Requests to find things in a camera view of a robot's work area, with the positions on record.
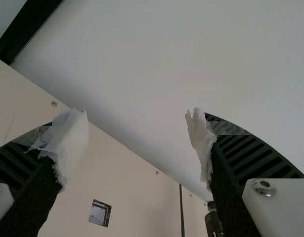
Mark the black strip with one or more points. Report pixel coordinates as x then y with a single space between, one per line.
182 212

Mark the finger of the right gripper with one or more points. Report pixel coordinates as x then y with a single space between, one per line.
253 209

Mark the dark coffee bottle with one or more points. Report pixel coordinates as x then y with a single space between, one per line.
211 223

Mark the small square scanner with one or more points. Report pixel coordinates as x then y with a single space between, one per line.
98 214

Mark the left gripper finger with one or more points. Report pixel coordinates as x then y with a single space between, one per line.
20 187

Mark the black post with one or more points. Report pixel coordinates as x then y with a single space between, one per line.
18 32

